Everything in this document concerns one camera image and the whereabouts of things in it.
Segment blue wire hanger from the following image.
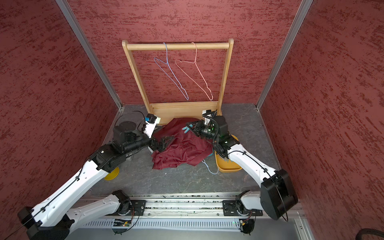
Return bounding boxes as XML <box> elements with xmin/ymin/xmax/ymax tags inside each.
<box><xmin>154</xmin><ymin>43</ymin><xmax>190</xmax><ymax>101</ymax></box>
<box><xmin>201</xmin><ymin>158</ymin><xmax>220</xmax><ymax>176</ymax></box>

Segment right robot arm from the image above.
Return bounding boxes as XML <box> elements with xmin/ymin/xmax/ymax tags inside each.
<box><xmin>184</xmin><ymin>112</ymin><xmax>298</xmax><ymax>220</ymax></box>

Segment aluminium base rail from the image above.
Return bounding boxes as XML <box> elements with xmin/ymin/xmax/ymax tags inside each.
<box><xmin>50</xmin><ymin>191</ymin><xmax>307</xmax><ymax>232</ymax></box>

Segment teal clothespin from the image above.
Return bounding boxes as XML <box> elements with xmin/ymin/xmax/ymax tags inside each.
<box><xmin>182</xmin><ymin>126</ymin><xmax>191</xmax><ymax>134</ymax></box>

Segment maroon satin shirt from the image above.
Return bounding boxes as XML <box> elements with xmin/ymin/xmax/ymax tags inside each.
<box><xmin>152</xmin><ymin>118</ymin><xmax>213</xmax><ymax>170</ymax></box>

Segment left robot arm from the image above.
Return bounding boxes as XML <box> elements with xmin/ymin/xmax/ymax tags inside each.
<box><xmin>18</xmin><ymin>121</ymin><xmax>174</xmax><ymax>240</ymax></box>

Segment pink wire hanger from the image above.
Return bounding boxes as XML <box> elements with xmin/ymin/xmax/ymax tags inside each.
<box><xmin>175</xmin><ymin>42</ymin><xmax>214</xmax><ymax>101</ymax></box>

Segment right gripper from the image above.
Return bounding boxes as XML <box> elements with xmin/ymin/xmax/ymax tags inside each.
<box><xmin>187</xmin><ymin>118</ymin><xmax>221</xmax><ymax>141</ymax></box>

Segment wooden clothes rack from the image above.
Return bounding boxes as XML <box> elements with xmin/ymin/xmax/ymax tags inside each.
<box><xmin>122</xmin><ymin>39</ymin><xmax>235</xmax><ymax>125</ymax></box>

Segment yellow cup with tools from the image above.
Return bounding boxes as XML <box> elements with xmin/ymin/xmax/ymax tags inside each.
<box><xmin>104</xmin><ymin>167</ymin><xmax>120</xmax><ymax>181</ymax></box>

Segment yellow plastic tray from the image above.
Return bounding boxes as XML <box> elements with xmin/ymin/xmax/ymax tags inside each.
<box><xmin>215</xmin><ymin>134</ymin><xmax>242</xmax><ymax>173</ymax></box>

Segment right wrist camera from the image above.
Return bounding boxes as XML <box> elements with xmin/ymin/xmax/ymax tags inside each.
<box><xmin>202</xmin><ymin>110</ymin><xmax>217</xmax><ymax>126</ymax></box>

